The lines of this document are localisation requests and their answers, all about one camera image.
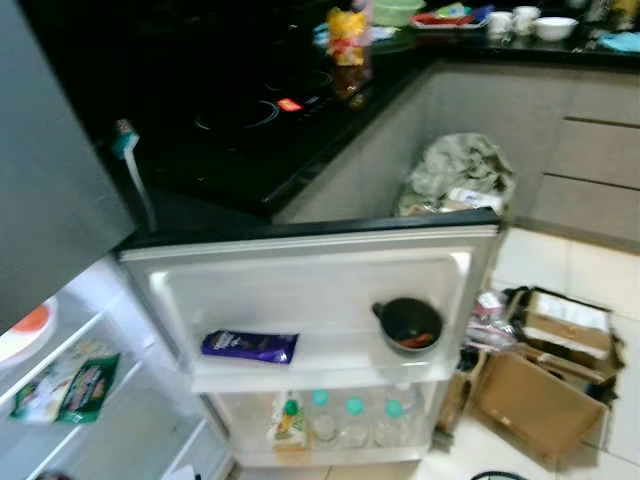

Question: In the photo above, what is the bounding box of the green yellow juice carton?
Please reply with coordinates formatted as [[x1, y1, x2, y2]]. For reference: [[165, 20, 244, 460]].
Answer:
[[268, 392, 310, 452]]

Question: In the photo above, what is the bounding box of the white fridge door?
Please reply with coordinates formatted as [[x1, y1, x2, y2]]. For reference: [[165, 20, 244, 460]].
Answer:
[[114, 209, 507, 472]]

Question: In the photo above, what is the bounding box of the grey fridge body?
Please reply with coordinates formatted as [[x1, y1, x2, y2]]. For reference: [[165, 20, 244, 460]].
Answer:
[[0, 0, 233, 480]]

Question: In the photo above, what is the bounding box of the cardboard box with white contents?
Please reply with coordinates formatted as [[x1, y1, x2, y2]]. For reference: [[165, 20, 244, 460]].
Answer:
[[504, 287, 617, 377]]

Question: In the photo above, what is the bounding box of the grey kitchen cabinet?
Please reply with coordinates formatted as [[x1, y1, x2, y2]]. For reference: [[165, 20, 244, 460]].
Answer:
[[274, 60, 640, 253]]

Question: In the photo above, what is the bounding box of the crumpled clear plastic wrap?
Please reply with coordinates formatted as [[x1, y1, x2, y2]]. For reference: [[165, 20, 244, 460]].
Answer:
[[464, 291, 522, 352]]

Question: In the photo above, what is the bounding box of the grey green rubbish bag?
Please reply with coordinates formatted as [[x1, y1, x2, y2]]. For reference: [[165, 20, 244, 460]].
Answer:
[[396, 132, 518, 219]]

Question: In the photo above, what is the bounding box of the light blue cloth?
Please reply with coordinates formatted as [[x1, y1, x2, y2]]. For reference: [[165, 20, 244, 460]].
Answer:
[[598, 31, 640, 55]]

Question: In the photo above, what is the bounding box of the open brown cardboard box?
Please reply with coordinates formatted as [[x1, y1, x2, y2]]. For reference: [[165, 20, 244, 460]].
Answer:
[[469, 344, 609, 464]]

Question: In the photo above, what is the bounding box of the white ceramic bowl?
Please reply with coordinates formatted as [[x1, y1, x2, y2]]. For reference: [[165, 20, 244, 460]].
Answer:
[[533, 16, 580, 43]]

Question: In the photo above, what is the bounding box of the black pot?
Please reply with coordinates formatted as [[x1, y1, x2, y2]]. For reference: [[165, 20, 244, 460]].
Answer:
[[371, 296, 446, 355]]

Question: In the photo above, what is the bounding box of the white mug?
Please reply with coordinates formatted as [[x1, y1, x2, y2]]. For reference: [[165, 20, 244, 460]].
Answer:
[[487, 10, 515, 42], [512, 5, 542, 37]]

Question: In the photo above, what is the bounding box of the red tray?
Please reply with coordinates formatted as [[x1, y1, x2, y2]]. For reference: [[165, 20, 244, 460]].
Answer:
[[411, 8, 492, 30]]

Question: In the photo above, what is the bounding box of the clear teal-capped bottle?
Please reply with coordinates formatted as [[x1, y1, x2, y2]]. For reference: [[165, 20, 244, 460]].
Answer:
[[340, 396, 372, 449], [310, 390, 340, 449], [375, 398, 410, 449]]

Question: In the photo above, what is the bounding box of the light green bowl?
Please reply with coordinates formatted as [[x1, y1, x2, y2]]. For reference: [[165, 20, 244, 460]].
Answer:
[[370, 0, 427, 29]]

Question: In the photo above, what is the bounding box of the yellow snack bag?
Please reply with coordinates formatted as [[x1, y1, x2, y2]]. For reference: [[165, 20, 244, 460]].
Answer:
[[326, 8, 370, 68]]

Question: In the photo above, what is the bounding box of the purple snack packet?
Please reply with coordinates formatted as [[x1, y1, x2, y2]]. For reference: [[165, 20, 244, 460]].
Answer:
[[201, 330, 301, 366]]

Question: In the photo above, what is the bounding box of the black kitchen counter with hob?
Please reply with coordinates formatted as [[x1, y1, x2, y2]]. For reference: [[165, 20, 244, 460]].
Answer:
[[20, 0, 640, 219]]

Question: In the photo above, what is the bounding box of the green food packet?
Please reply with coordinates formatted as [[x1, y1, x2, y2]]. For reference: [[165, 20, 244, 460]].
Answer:
[[9, 349, 124, 426]]

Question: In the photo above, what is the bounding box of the white plate with orange food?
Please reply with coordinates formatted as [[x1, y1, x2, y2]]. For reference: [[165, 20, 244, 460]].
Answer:
[[0, 296, 59, 367]]

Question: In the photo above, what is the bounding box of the teal brush with white handle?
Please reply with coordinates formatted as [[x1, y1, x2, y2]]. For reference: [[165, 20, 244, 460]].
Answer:
[[111, 119, 160, 234]]

